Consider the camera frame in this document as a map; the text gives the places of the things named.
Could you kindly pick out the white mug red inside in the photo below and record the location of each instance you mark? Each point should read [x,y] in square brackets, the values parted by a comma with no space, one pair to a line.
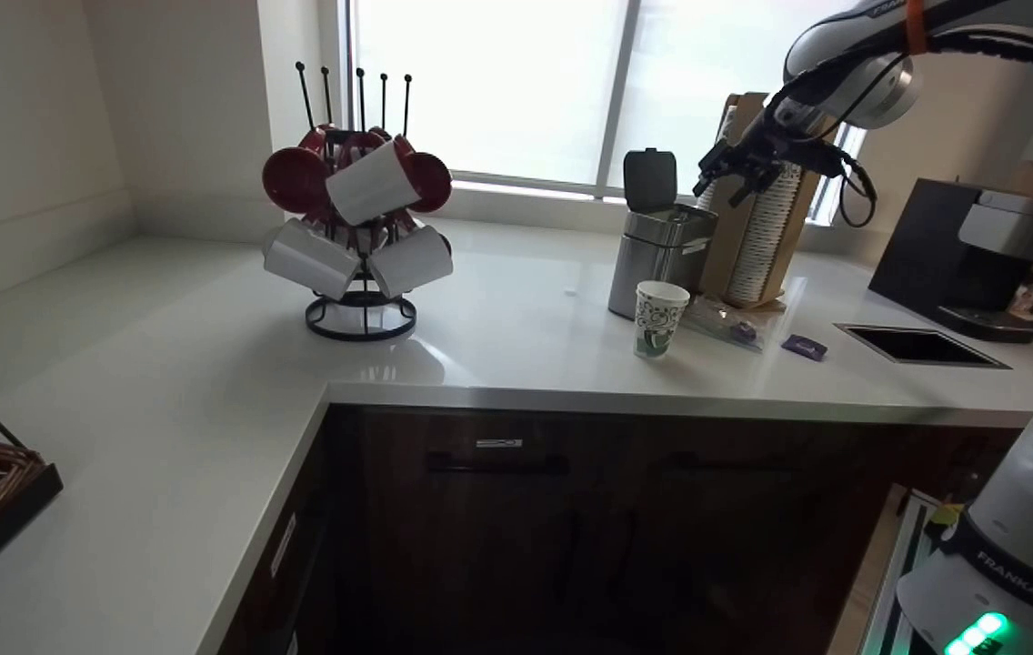
[344,140]
[372,183]
[306,259]
[431,183]
[294,183]
[411,259]

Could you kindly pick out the clear plastic zip bag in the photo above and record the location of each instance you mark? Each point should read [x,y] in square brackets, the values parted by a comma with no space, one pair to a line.
[717,317]

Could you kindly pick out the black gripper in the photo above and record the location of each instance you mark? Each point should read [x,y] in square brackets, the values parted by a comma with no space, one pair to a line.
[789,147]

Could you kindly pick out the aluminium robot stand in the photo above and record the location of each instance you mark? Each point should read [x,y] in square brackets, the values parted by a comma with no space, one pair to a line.
[911,570]

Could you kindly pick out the purple packet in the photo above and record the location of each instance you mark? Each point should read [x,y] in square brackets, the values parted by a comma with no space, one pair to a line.
[742,332]
[803,349]

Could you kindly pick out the patterned paper cup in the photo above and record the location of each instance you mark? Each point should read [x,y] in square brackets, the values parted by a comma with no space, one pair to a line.
[659,322]

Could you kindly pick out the stack of paper cups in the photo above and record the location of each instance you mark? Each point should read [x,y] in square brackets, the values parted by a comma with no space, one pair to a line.
[763,258]

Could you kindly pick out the wooden cup dispenser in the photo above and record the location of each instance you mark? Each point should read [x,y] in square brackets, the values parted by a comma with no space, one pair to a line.
[721,241]

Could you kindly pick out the window with grey frame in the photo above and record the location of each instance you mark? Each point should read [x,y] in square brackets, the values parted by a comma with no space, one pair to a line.
[614,98]

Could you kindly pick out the yellow emergency stop button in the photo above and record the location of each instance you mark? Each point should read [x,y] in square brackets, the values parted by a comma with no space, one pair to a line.
[943,516]

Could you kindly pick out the dark wooden tray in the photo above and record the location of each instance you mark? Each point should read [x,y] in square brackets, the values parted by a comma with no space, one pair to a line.
[0,497]

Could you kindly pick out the stainless steel bin rim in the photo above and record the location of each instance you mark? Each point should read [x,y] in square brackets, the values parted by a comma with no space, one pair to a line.
[645,275]

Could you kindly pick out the dark wood cabinet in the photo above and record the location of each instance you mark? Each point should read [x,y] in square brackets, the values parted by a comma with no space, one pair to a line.
[563,549]

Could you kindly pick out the black coffee machine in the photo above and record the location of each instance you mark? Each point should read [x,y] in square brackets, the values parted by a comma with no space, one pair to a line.
[920,241]

